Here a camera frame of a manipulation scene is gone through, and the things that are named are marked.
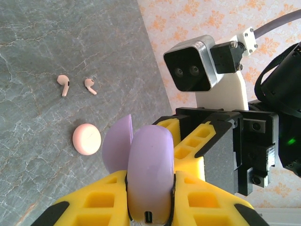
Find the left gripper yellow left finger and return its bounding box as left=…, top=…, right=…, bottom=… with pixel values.
left=35, top=169, right=133, bottom=226

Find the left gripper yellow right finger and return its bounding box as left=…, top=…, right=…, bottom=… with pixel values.
left=168, top=170, right=269, bottom=226

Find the purple earbud charging case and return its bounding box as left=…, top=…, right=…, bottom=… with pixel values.
left=102, top=114, right=176, bottom=224

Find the pink earbud charging case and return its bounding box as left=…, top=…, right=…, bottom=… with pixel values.
left=72, top=123, right=102, bottom=156

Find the pink wireless earbud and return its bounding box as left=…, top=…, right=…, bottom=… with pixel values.
left=56, top=74, right=71, bottom=97
left=84, top=78, right=98, bottom=96

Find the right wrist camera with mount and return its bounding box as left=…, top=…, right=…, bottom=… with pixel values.
left=163, top=34, right=250, bottom=111

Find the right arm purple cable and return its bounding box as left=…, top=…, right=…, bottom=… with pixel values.
left=236, top=8, right=301, bottom=56

